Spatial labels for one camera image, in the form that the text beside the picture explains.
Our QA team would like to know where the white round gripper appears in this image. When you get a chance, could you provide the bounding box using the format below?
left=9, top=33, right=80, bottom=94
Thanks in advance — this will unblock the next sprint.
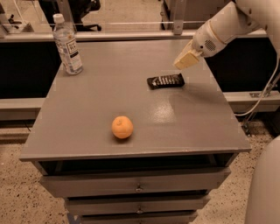
left=173, top=20, right=227, bottom=70

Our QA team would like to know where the black rxbar chocolate wrapper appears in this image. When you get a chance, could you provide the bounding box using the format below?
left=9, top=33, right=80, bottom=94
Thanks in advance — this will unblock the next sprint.
left=147, top=73, right=185, bottom=89

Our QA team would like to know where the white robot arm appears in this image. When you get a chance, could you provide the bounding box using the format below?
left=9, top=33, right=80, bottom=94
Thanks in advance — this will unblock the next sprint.
left=174, top=0, right=280, bottom=224

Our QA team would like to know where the clear plastic water bottle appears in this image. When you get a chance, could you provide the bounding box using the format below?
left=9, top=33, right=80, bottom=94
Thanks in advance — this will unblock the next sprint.
left=52, top=13, right=83, bottom=75

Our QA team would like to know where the orange fruit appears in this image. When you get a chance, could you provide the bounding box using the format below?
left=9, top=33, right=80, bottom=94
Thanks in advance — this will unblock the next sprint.
left=111, top=116, right=134, bottom=139

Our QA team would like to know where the grey drawer cabinet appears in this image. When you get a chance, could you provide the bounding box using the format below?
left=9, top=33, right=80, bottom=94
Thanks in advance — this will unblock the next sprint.
left=18, top=38, right=253, bottom=224

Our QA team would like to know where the black office chair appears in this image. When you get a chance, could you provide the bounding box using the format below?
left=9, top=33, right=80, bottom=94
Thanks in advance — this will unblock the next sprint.
left=38, top=0, right=102, bottom=32

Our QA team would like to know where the grey top drawer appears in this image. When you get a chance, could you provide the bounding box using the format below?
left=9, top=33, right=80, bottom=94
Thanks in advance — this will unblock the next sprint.
left=40, top=167, right=230, bottom=198

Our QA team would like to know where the grey drawer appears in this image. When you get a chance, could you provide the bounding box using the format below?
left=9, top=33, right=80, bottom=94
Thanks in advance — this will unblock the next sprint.
left=66, top=195, right=210, bottom=215
left=81, top=211, right=197, bottom=224
left=40, top=167, right=230, bottom=198

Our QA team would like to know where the grey middle drawer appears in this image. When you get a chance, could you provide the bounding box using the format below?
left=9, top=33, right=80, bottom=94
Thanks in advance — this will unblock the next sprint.
left=66, top=195, right=210, bottom=215

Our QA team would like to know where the grey bottom drawer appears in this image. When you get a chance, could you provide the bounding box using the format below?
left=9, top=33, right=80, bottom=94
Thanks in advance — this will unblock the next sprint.
left=81, top=211, right=197, bottom=224

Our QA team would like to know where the white cable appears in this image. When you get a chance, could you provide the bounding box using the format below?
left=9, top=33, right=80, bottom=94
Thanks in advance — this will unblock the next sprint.
left=234, top=56, right=280, bottom=117

